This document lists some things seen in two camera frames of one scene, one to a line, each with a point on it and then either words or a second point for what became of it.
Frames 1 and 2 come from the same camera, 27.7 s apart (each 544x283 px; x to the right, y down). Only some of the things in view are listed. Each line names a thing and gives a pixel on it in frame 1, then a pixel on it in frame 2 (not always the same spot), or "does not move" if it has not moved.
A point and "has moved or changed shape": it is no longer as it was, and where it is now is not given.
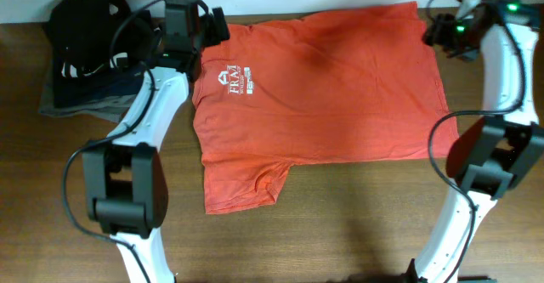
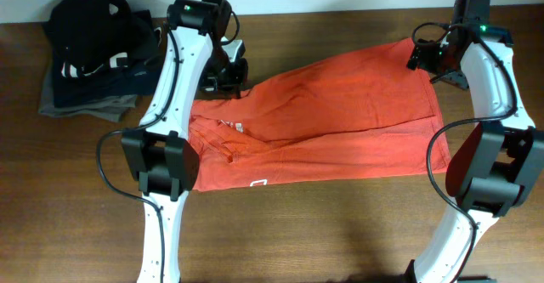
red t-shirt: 357,83 has moved or changed shape
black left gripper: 213,35 → 231,87
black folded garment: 89,31 does not move
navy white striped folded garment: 115,79 does not move
